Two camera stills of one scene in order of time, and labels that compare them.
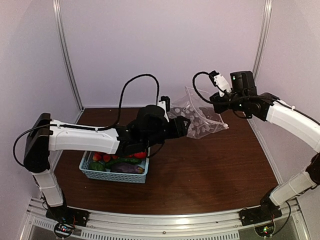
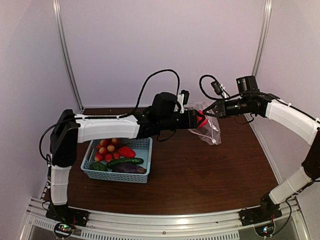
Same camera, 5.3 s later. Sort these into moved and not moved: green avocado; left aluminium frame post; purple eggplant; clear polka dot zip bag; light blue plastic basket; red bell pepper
Moved: clear polka dot zip bag; red bell pepper
Not moved: green avocado; light blue plastic basket; left aluminium frame post; purple eggplant
